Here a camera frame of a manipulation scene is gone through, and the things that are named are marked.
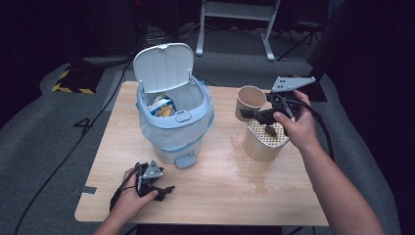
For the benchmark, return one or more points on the blue and yellow carton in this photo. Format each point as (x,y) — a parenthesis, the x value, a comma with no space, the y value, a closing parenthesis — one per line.
(163,107)

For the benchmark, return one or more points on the person's right hand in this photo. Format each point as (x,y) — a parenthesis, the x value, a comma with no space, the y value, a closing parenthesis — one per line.
(303,130)

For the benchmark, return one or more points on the beige paper cup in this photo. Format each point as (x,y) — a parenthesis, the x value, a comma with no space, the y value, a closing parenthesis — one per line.
(249,98)

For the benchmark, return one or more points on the white desk frame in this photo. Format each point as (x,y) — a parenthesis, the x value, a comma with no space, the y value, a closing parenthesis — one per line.
(238,9)

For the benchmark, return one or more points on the person's left hand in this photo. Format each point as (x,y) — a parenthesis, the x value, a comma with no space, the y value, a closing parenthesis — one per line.
(129,202)

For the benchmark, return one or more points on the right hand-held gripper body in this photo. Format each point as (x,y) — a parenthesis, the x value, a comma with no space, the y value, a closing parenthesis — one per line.
(287,84)

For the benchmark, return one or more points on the light blue pedal trash bin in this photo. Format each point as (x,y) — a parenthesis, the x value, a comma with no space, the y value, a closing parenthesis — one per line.
(163,68)

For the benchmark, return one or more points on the black folding stand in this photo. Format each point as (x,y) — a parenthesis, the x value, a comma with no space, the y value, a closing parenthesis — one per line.
(305,31)

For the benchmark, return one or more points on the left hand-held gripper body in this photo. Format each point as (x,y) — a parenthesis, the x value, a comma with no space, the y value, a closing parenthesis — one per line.
(151,171)

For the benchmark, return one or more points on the grey tape piece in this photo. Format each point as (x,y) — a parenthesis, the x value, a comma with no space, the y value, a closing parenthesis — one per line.
(89,189)

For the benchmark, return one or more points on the beige container with perforated top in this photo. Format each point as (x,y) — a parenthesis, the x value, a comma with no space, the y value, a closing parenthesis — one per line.
(261,148)

